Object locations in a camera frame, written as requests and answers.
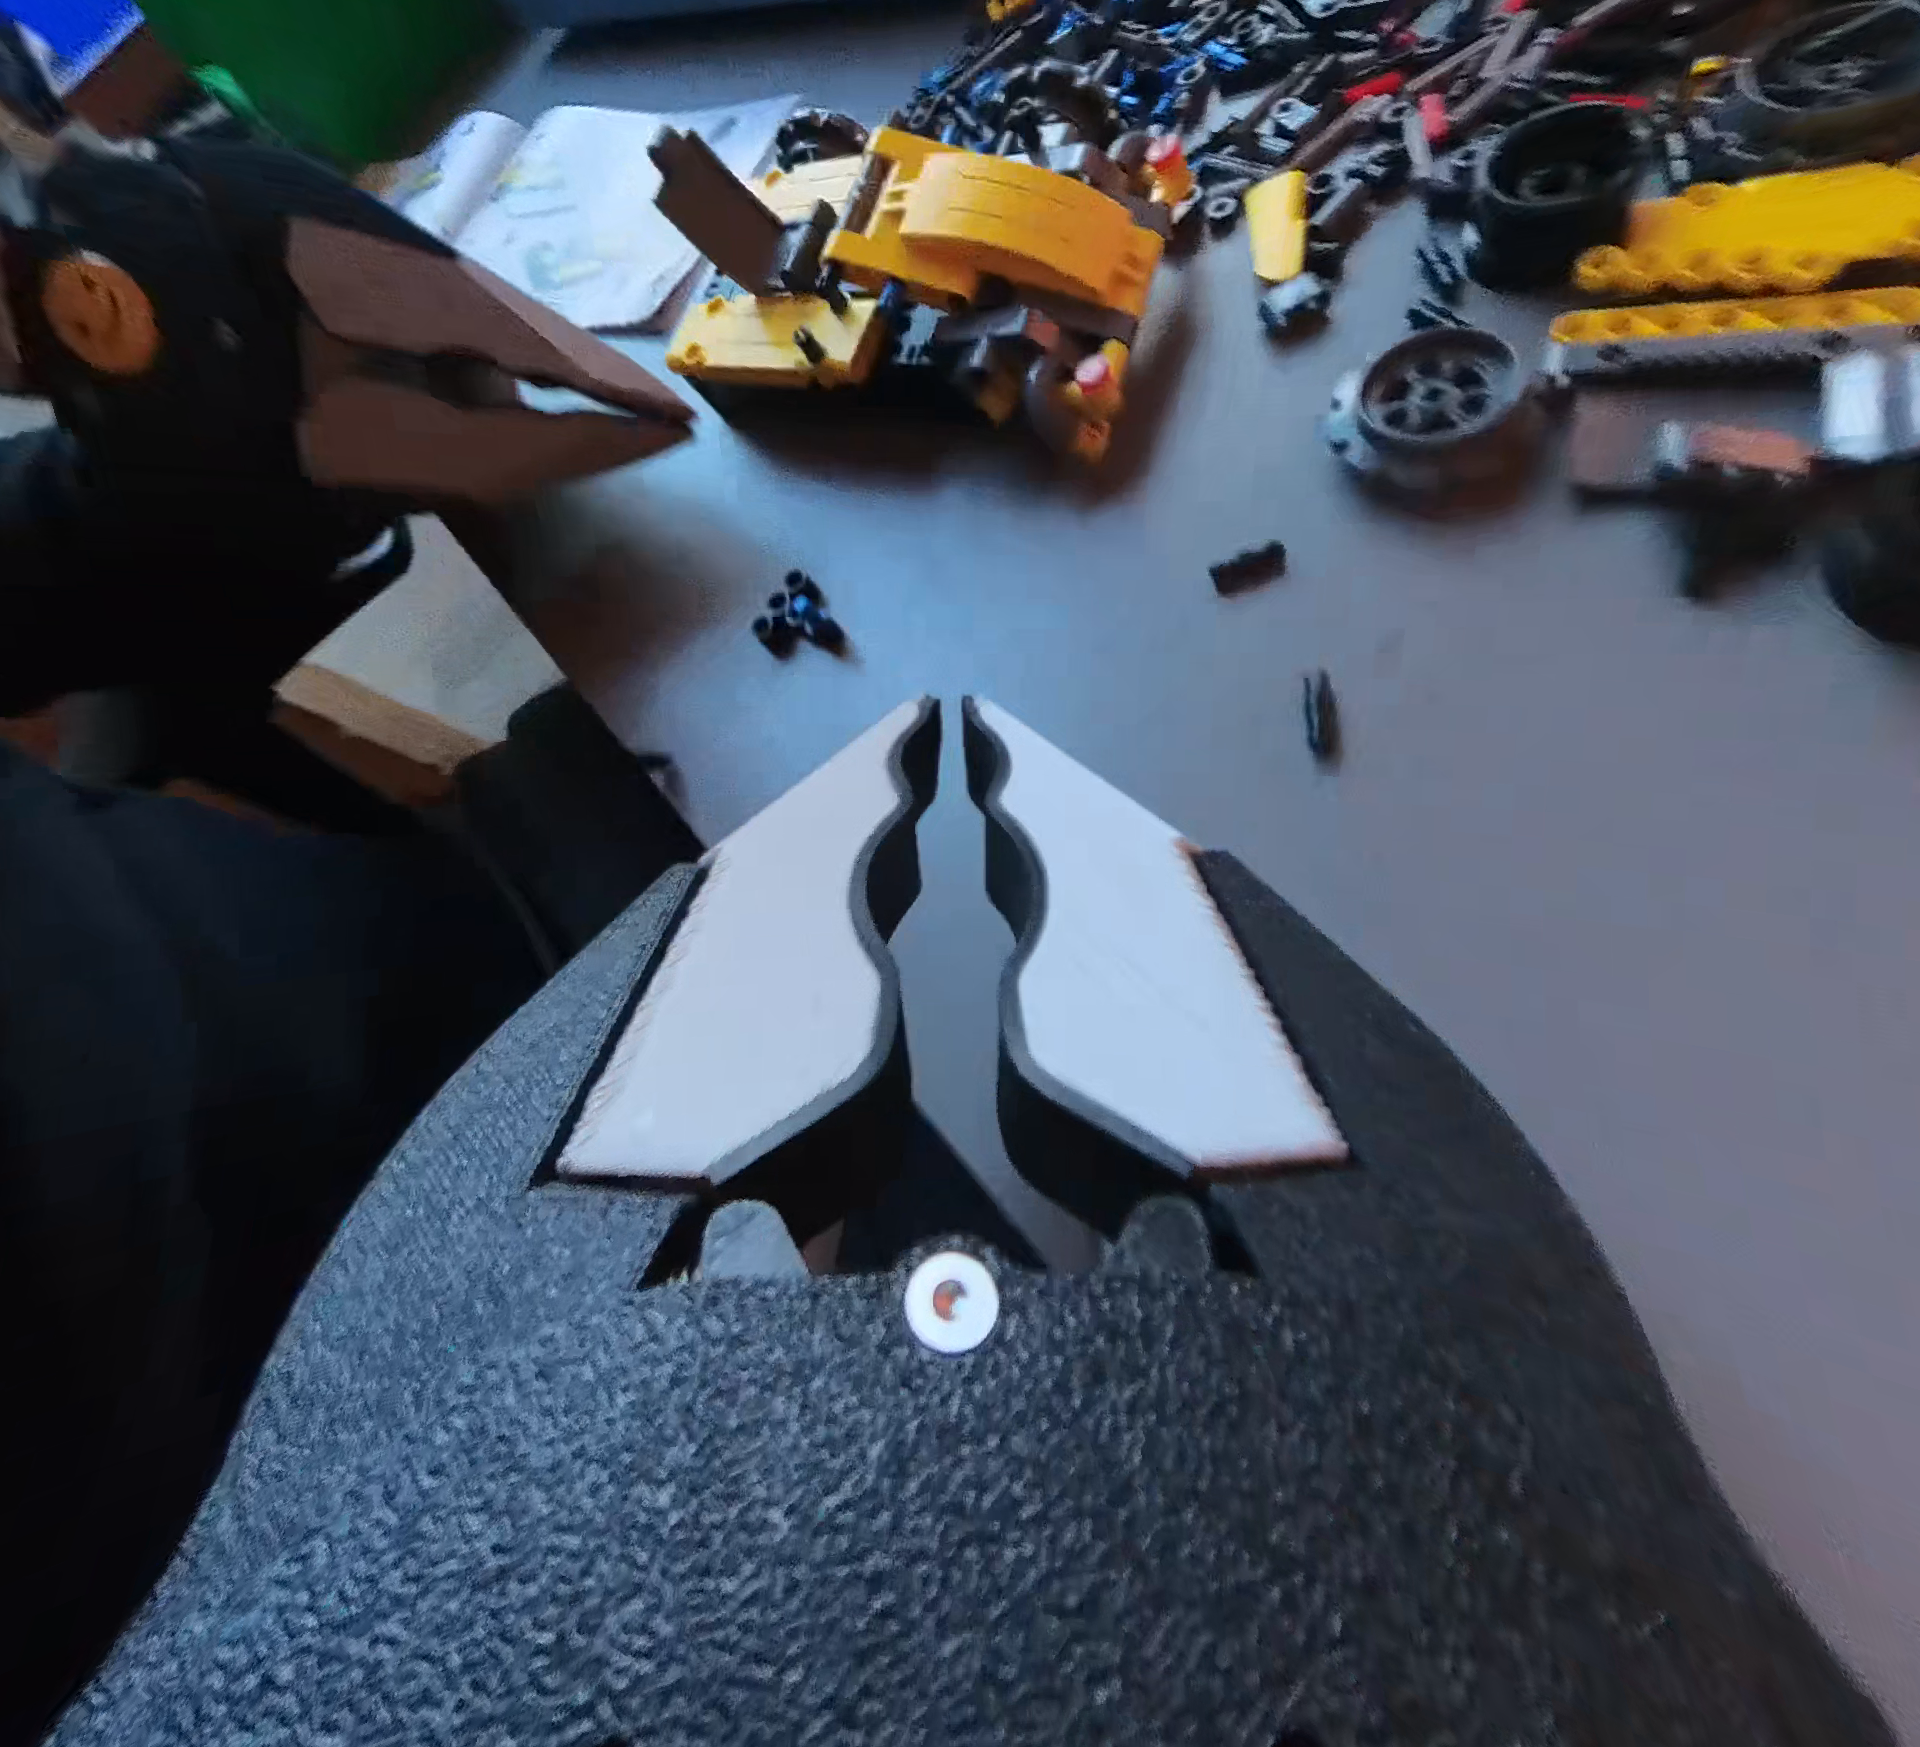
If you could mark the yellow perforated panel brick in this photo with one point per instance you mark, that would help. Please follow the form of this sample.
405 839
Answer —
1771 223

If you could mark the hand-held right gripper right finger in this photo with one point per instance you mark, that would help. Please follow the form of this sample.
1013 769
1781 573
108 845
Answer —
1154 1011

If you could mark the grey sprocket wheel hub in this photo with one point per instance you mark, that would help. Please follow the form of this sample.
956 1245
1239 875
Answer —
1830 66
1433 403

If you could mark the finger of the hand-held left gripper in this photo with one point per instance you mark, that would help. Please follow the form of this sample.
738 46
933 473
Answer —
451 449
451 305

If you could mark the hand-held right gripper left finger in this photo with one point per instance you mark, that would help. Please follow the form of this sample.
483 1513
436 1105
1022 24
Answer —
735 1027

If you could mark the black connector with blue pin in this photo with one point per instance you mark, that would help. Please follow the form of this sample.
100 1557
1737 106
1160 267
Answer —
789 619

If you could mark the yellow beam with grey rack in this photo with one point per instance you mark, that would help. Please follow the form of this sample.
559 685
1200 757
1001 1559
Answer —
1724 313

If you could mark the small grey connector brick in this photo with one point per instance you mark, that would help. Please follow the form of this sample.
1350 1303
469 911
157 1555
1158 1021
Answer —
1293 303

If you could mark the person's dark trouser leg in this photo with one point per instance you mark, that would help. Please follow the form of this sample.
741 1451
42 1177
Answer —
585 801

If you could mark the pile of loose toy bricks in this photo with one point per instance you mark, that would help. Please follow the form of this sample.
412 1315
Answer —
1200 52

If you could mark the small yellow curved panel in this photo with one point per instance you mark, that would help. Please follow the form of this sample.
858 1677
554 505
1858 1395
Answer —
1278 223

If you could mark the black connector pin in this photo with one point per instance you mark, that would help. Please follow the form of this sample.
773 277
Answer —
1320 711
1245 565

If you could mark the black toy tire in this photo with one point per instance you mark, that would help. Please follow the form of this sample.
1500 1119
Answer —
1500 215

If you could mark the yellow toy brick vehicle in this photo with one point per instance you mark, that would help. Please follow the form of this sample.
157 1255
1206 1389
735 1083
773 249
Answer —
975 231

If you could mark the grey panel brick assembly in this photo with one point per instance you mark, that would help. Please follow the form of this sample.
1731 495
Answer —
1711 441

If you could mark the person's left forearm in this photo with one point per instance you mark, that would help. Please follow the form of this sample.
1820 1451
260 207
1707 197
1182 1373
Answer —
150 607

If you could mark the instruction booklet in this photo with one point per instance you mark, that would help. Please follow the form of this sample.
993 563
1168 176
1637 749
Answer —
601 215

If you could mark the black spoked toy wheel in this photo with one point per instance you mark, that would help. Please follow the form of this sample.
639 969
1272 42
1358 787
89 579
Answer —
1875 569

